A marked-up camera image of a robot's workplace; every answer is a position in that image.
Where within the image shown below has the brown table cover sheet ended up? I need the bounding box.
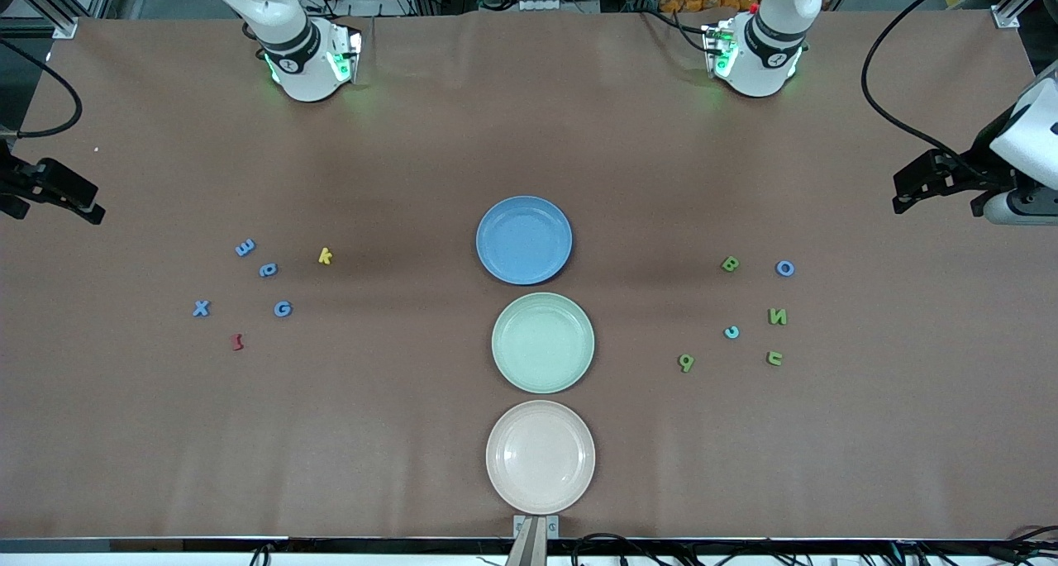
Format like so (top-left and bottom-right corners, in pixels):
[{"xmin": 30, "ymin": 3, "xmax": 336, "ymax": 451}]
[{"xmin": 0, "ymin": 11, "xmax": 1058, "ymax": 542}]

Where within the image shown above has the blue plate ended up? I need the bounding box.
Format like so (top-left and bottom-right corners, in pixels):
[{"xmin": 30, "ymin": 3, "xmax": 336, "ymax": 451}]
[{"xmin": 476, "ymin": 195, "xmax": 574, "ymax": 286}]

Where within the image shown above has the light green plate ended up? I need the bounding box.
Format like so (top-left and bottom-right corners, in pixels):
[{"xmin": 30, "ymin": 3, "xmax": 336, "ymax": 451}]
[{"xmin": 491, "ymin": 292, "xmax": 596, "ymax": 395}]

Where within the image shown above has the beige plate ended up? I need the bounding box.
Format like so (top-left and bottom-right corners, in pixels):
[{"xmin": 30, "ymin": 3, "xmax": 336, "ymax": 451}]
[{"xmin": 485, "ymin": 399, "xmax": 597, "ymax": 516}]

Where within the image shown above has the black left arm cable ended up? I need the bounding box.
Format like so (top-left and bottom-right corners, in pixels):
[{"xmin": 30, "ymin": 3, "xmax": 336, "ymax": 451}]
[{"xmin": 861, "ymin": 0, "xmax": 1005, "ymax": 166}]

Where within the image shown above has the aluminium frame profile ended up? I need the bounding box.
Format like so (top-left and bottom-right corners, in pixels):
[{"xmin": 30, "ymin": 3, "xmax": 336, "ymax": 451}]
[
  {"xmin": 990, "ymin": 0, "xmax": 1058, "ymax": 30},
  {"xmin": 15, "ymin": 0, "xmax": 81, "ymax": 40}
]

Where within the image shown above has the black table edge rail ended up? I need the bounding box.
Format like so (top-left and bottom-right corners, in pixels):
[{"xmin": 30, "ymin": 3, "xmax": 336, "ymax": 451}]
[{"xmin": 0, "ymin": 536, "xmax": 1058, "ymax": 566}]

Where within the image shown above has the black looped cable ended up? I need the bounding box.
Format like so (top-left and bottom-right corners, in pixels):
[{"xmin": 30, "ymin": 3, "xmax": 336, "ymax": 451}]
[{"xmin": 570, "ymin": 533, "xmax": 662, "ymax": 566}]

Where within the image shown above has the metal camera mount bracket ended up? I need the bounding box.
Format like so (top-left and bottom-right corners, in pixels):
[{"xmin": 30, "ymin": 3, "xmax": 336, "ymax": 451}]
[{"xmin": 504, "ymin": 514, "xmax": 560, "ymax": 566}]

